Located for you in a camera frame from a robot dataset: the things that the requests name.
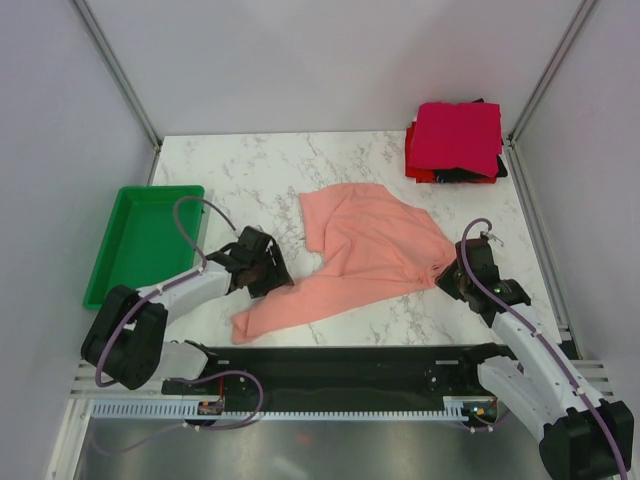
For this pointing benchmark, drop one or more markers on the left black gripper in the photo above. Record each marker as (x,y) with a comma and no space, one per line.
(278,274)

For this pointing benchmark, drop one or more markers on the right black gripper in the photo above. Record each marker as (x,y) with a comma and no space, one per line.
(444,282)

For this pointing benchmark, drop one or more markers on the salmon pink t shirt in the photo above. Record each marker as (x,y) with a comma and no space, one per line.
(374,248)

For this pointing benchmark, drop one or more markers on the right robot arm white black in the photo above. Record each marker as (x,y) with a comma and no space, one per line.
(580,434)

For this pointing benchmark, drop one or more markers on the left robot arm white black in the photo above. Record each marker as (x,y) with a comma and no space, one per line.
(126,342)

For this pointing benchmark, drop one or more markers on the green plastic tray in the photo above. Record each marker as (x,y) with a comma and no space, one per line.
(142,244)

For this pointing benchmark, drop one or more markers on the folded crimson t shirt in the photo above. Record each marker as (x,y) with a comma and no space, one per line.
(463,135)

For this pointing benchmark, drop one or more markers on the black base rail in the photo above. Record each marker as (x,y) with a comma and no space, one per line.
(342,378)

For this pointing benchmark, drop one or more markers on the white slotted cable duct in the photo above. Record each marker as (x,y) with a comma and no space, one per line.
(452,409)

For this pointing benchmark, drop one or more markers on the right aluminium frame post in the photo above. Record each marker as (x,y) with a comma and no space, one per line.
(569,38)

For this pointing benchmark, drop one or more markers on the aluminium frame post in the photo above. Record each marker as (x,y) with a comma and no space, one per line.
(569,38)
(103,46)

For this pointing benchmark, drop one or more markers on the left aluminium frame post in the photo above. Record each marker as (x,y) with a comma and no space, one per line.
(103,46)

